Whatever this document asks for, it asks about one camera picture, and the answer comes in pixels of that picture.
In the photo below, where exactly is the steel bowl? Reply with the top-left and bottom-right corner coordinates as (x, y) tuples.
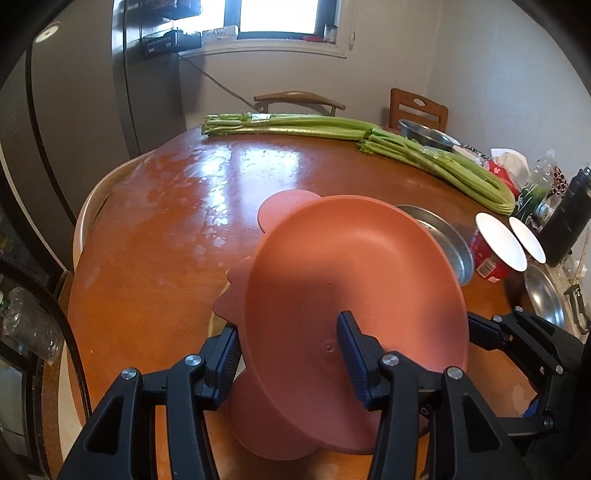
(524, 263), (567, 329)

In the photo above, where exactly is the small red paper bowl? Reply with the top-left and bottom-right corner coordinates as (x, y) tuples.
(509, 217), (547, 264)

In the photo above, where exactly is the large red paper bowl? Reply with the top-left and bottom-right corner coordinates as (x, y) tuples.
(470, 212), (528, 283)

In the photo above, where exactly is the steel pan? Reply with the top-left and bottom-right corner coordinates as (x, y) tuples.
(398, 204), (474, 286)

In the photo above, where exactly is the pink chicken-shaped plate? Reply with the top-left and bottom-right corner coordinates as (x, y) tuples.
(213, 190), (469, 461)

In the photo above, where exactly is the black metal clip tool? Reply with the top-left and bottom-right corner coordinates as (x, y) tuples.
(564, 283), (590, 335)

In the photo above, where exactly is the black thermos flask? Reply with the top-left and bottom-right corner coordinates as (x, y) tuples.
(538, 164), (590, 268)

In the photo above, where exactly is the green plastic bottle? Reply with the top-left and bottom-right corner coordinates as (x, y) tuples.
(512, 149), (557, 223)

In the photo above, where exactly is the right celery bunch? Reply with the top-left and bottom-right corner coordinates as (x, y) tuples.
(359, 128), (515, 216)

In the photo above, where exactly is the celery bunch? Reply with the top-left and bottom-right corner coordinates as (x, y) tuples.
(200, 113), (380, 142)
(359, 128), (515, 216)

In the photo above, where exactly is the red tissue pack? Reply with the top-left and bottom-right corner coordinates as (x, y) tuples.
(484, 148), (530, 197)

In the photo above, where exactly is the far steel pot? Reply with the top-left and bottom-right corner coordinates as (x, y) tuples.
(399, 119), (455, 151)

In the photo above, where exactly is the wooden chair with cutout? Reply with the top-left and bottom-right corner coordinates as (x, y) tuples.
(389, 88), (449, 132)

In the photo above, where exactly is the left celery bunch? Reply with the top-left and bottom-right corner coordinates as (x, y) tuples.
(200, 113), (380, 142)

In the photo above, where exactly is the grey refrigerator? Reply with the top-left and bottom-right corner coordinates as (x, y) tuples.
(1, 1), (185, 274)

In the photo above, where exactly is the curved-back wooden chair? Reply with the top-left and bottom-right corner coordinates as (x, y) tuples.
(253, 90), (346, 117)

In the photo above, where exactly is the window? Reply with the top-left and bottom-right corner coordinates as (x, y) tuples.
(223, 0), (342, 43)

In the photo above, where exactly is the black wire rack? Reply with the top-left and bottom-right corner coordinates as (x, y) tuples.
(140, 0), (202, 58)

